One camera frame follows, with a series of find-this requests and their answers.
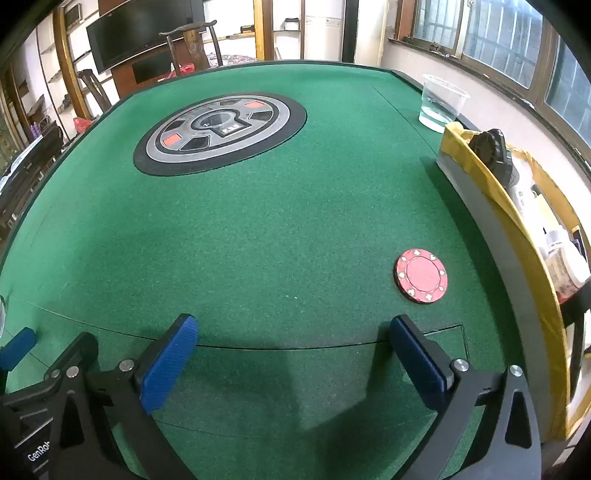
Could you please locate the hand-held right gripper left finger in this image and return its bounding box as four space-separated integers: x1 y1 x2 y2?
51 314 199 480

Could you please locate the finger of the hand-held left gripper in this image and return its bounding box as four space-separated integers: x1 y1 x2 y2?
0 332 100 416
0 327 37 372

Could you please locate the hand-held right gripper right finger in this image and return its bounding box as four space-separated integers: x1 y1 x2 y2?
389 315 542 480

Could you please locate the yellow taped foam box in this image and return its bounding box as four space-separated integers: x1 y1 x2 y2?
438 122 591 444

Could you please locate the black plastic wheel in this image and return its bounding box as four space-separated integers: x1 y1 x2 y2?
471 129 515 185

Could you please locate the red poker chip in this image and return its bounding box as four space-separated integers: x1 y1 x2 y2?
394 248 448 304

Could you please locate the white plastic bottle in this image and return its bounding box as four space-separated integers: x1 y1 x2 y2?
508 178 536 222
542 226 578 259

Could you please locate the dark wooden furniture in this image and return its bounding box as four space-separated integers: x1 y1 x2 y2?
0 124 63 241

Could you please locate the round grey table control panel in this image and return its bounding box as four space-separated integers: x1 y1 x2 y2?
133 92 308 176

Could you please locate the clear plastic cup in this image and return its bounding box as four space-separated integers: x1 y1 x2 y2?
418 74 471 132

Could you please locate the dark wooden chair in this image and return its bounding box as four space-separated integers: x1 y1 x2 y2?
76 69 114 114
159 20 225 75

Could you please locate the floral cushion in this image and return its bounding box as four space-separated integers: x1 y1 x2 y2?
205 53 257 65

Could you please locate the black flat television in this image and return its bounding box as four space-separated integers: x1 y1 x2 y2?
86 0 206 73

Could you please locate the brown framed window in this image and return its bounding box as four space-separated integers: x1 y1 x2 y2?
406 0 591 134

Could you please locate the black vertical pipe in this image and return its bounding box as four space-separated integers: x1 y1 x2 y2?
342 0 358 63

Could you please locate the gold framed wall shelf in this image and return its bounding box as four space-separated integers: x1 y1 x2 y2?
210 0 305 61
0 4 93 153

